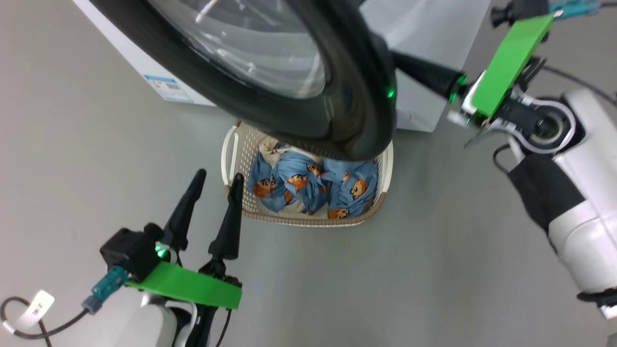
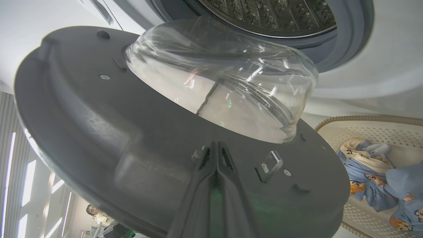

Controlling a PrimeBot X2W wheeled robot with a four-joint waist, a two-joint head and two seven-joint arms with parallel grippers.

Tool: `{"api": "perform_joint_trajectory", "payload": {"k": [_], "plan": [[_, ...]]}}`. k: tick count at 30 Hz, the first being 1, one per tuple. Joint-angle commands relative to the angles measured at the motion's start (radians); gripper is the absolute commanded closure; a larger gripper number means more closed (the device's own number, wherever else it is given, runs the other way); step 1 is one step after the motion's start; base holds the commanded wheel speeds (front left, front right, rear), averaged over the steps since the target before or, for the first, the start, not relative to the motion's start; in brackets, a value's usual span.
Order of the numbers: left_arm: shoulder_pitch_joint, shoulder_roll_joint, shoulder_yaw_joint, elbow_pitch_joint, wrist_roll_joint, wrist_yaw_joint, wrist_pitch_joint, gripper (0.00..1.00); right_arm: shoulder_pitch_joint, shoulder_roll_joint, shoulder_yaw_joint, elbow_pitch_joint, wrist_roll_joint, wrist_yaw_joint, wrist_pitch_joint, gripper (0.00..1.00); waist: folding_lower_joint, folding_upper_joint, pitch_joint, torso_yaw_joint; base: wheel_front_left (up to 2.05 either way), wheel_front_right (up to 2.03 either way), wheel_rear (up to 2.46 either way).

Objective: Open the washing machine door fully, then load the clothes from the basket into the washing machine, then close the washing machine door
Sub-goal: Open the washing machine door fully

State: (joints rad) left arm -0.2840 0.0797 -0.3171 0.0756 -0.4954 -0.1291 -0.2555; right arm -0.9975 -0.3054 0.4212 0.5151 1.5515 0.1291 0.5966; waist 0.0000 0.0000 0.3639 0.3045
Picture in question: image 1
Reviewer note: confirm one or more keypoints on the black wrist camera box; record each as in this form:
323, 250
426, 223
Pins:
520, 9
130, 250

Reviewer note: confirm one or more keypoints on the blue white energy label sticker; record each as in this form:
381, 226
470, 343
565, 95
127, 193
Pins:
166, 89

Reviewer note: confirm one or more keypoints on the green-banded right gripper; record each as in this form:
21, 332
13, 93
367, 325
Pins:
511, 62

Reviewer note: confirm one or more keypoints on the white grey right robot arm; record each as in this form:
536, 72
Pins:
588, 193

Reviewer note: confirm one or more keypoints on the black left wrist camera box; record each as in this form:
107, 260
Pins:
130, 250

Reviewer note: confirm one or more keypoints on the dark round glass washer door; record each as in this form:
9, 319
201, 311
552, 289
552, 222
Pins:
347, 72

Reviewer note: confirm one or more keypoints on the blue bear-print garment cream lining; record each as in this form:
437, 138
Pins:
284, 173

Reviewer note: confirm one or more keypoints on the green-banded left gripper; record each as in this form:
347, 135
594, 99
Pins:
193, 286

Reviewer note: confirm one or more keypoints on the small blue bear-print garment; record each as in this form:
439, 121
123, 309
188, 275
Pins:
352, 188

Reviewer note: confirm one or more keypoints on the white front-load washing machine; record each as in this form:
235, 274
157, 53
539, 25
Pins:
434, 38

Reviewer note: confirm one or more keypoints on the cream perforated laundry basket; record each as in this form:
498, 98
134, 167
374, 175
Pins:
241, 159

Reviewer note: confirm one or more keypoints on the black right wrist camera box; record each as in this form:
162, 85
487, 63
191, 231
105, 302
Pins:
520, 9

